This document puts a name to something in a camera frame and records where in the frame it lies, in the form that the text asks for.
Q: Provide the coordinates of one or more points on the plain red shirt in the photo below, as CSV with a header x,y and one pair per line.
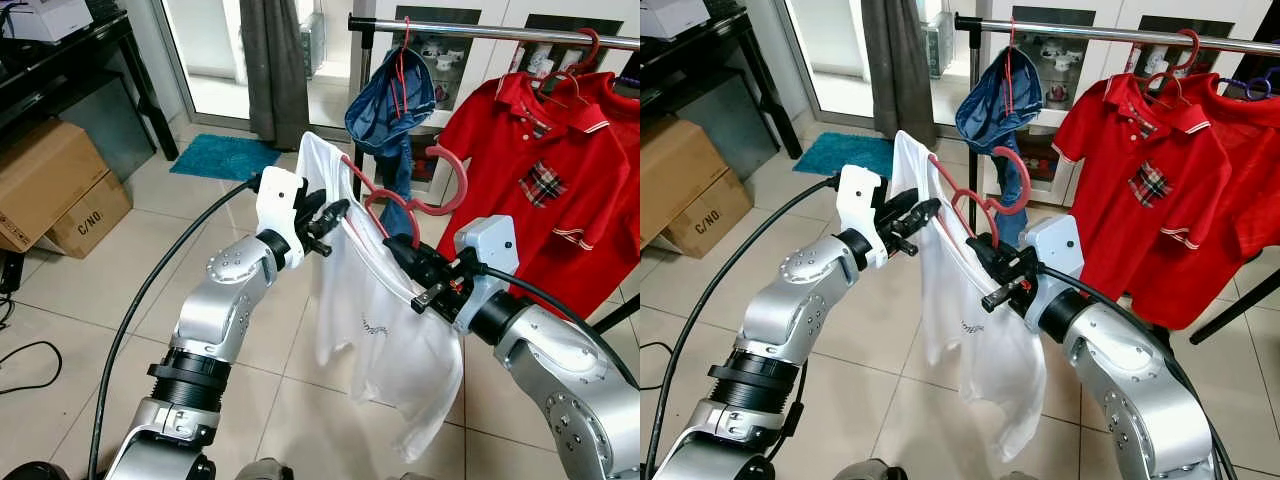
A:
x,y
628,130
1250,160

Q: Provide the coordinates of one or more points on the blue denim jeans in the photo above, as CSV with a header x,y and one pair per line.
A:
x,y
385,110
995,110

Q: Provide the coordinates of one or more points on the teal floor mat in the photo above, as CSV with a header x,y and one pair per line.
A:
x,y
225,157
840,155

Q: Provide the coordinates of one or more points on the large plain cardboard box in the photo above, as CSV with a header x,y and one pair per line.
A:
x,y
45,175
675,175

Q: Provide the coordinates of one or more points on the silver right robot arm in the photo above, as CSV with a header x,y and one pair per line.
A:
x,y
1140,390
570,390

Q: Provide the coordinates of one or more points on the purple hanger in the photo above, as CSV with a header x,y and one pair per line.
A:
x,y
1268,85

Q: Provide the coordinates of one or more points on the white box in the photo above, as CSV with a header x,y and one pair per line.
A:
x,y
45,18
670,15

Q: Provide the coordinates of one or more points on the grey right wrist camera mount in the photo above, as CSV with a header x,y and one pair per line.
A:
x,y
492,245
1060,245

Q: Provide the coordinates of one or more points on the white glass-door cabinet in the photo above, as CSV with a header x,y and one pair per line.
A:
x,y
500,55
1110,55

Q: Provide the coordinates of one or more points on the metal clothes rack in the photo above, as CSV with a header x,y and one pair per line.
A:
x,y
1080,29
470,29

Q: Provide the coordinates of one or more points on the white t-shirt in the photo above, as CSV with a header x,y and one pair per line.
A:
x,y
370,330
960,330

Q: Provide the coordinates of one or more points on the black desk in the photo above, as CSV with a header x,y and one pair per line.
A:
x,y
700,45
70,50

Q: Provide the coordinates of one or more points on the red polo with plaid pocket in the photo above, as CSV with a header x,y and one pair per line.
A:
x,y
1130,140
520,150

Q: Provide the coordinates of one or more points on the thick red plastic hanger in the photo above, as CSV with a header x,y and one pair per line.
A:
x,y
462,190
1193,50
1027,185
594,50

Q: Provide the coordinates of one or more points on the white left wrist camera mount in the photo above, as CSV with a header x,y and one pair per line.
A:
x,y
860,195
278,200

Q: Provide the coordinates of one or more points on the grey robot knee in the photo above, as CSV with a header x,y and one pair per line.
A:
x,y
870,470
265,470

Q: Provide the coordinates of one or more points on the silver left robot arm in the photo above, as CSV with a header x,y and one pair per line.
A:
x,y
215,310
800,300

